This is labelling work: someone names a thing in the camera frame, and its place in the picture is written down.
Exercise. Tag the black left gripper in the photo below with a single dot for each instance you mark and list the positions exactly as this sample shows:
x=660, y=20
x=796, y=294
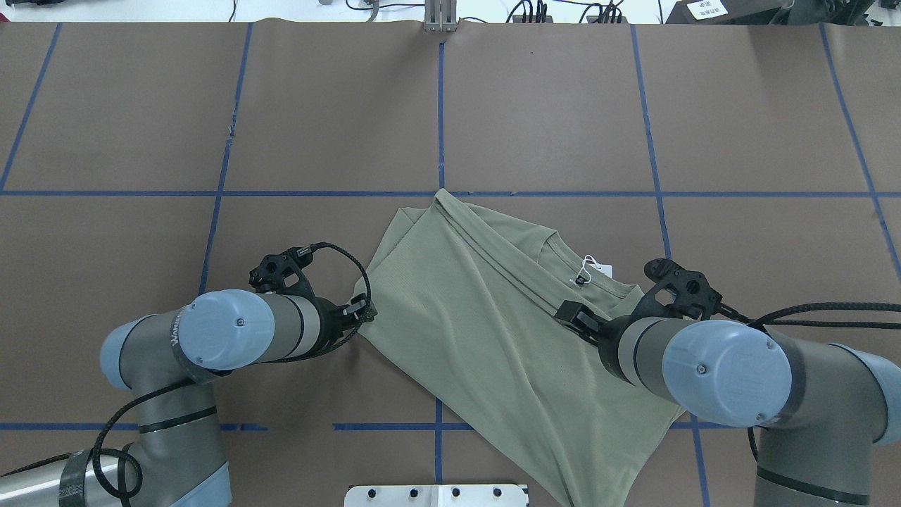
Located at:
x=329, y=325

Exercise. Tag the olive green long-sleeve shirt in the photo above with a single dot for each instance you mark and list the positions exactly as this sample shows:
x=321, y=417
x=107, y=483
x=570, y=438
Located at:
x=465, y=299

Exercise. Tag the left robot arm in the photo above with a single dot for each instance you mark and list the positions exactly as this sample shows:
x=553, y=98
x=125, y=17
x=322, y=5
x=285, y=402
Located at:
x=165, y=448

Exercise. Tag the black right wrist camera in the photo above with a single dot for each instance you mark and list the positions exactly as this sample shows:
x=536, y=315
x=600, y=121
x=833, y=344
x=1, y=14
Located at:
x=677, y=293

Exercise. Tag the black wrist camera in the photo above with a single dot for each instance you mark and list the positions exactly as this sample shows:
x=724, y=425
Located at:
x=282, y=273
x=677, y=293

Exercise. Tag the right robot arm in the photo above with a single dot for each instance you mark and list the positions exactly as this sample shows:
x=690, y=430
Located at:
x=821, y=408

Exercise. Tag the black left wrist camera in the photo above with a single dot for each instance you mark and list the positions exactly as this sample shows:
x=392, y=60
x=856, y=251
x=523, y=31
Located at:
x=282, y=273

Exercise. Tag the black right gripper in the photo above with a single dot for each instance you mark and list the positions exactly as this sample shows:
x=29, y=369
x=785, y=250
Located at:
x=609, y=340

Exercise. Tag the aluminium frame post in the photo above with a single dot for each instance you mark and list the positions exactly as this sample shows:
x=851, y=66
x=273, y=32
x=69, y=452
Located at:
x=440, y=16

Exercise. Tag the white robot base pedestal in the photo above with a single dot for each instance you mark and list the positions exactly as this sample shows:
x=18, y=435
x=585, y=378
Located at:
x=438, y=495

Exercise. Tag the black box with label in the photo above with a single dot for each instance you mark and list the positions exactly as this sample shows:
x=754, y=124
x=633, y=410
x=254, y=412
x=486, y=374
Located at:
x=726, y=12

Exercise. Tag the white shirt neck tag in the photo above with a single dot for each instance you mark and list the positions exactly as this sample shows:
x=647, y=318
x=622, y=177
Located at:
x=590, y=267

